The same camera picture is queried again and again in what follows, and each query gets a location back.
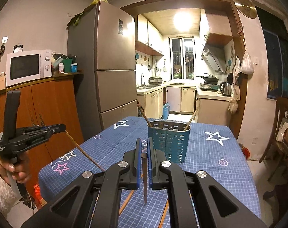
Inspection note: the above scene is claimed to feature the wooden chopstick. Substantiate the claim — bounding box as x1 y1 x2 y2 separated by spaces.
141 153 148 204
184 106 200 131
119 190 134 216
137 100 152 127
158 200 169 228
65 130 105 171

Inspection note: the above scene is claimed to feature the kitchen window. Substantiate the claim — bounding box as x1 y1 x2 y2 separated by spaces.
169 36 197 80

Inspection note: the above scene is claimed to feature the person's left hand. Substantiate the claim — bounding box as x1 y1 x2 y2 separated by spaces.
0 152 30 185

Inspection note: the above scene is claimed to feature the orange wooden cabinet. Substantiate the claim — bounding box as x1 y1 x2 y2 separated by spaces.
0 72 85 195

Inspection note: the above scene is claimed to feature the teal perforated utensil holder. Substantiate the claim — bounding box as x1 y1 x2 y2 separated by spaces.
148 120 191 164

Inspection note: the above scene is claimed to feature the blue water bottle on floor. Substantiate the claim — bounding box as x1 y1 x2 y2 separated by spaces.
163 103 170 120

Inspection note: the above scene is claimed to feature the white microwave oven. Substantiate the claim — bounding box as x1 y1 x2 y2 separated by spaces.
5 49 52 87

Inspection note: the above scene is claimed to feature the blue star-pattern tablecloth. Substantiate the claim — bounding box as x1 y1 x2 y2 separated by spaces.
25 117 265 227

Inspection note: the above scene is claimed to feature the white bottle on cabinet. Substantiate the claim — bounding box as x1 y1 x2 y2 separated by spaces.
58 62 64 74

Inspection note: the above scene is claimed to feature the blue lidded jar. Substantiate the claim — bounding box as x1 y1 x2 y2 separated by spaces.
71 63 78 73

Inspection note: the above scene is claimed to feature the green container on cabinet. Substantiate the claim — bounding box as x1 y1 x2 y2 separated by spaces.
62 58 73 73

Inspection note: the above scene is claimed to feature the black wok on stove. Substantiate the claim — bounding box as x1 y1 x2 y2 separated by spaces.
195 75 219 84

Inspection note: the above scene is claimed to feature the stainless electric kettle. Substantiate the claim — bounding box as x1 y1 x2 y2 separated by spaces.
219 81 232 97

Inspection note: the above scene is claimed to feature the silver grey refrigerator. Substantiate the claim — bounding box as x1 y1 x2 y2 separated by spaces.
67 1 137 140

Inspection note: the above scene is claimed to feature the range hood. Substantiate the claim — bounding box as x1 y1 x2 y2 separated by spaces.
201 44 227 73

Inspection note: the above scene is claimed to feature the dark wooden chair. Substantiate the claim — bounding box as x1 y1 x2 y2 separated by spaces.
259 96 288 200

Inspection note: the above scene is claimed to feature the hanging white plastic bag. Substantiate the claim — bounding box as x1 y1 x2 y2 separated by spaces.
240 51 254 75

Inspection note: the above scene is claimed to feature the ceiling lamp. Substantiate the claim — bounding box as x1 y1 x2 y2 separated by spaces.
173 11 194 32

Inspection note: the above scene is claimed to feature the dark window with curtain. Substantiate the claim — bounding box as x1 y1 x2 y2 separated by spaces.
257 8 288 99

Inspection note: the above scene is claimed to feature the round gold wall clock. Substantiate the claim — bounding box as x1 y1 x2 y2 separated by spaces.
234 0 257 19

